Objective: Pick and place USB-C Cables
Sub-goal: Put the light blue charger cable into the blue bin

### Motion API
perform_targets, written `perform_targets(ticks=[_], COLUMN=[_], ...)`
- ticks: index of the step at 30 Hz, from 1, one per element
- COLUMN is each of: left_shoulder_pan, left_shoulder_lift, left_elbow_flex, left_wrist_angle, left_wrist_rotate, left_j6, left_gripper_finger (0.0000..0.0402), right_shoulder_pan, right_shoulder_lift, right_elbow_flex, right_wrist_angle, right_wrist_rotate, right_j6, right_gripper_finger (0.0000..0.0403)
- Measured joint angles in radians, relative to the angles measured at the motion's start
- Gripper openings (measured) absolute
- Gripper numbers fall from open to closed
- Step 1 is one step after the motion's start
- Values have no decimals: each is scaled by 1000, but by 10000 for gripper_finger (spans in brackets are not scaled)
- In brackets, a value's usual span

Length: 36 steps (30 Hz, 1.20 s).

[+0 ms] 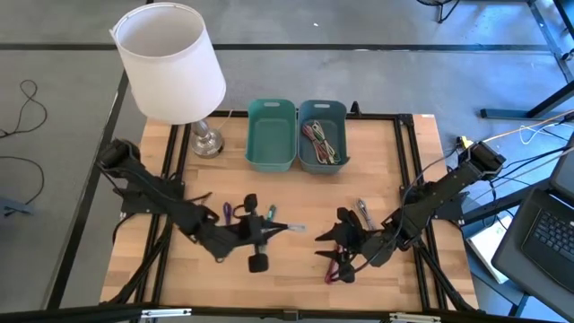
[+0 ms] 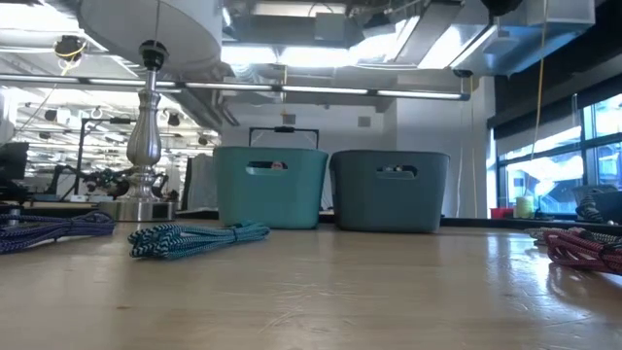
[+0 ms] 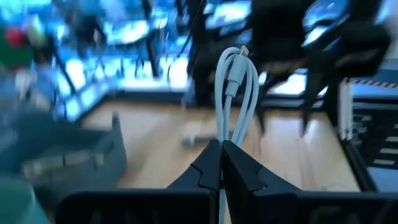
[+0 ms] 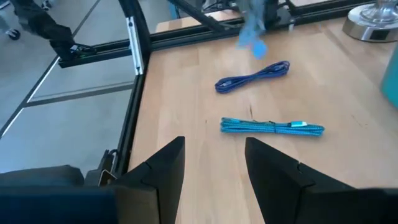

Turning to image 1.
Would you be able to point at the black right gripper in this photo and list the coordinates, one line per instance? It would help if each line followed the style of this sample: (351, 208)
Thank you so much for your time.
(372, 247)

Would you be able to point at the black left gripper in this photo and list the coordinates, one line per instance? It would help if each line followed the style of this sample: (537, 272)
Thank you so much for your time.
(233, 238)

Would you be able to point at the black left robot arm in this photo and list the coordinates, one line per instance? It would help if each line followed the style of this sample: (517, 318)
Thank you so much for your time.
(148, 193)

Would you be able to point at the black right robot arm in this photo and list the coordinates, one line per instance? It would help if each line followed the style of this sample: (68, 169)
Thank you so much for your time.
(439, 193)

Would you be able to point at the grey-blue plastic bin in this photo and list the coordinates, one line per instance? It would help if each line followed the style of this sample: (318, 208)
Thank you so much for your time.
(305, 166)

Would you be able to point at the teal plastic bin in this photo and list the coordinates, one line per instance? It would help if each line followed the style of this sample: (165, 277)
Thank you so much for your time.
(271, 134)

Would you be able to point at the silver lamp base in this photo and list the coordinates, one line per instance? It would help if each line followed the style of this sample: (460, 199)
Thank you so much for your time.
(206, 141)

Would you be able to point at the white book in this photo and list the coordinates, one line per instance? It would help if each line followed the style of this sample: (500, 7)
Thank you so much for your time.
(486, 244)

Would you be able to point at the yellow power plug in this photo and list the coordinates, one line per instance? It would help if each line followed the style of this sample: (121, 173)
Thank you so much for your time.
(464, 142)

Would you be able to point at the white lamp shade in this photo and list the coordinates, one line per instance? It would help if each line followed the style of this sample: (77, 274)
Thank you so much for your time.
(170, 67)

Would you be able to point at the black laptop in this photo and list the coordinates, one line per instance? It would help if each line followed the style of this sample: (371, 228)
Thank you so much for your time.
(529, 251)

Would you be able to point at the dark monitor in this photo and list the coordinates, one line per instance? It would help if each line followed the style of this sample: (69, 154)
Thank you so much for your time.
(565, 175)

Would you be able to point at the black stand leg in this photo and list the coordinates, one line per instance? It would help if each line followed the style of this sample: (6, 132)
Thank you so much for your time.
(444, 11)

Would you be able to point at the blue-grey floor object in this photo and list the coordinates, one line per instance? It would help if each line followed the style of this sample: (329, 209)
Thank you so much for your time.
(15, 207)

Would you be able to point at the black frame crossbar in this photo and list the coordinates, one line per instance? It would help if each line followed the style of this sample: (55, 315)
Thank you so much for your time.
(269, 316)

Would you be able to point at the silver metal bracket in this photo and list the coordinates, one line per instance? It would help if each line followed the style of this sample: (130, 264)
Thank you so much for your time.
(166, 313)
(414, 317)

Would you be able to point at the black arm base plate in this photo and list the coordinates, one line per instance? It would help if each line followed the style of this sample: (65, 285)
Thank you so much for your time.
(134, 206)
(450, 208)

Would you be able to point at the black aluminium table frame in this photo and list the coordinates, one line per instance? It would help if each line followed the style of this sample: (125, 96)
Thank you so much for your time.
(381, 116)

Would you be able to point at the black frame bracket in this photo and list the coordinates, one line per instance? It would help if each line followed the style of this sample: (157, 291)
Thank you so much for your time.
(355, 109)

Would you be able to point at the black desk leg frame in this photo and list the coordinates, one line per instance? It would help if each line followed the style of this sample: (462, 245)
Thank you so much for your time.
(538, 105)

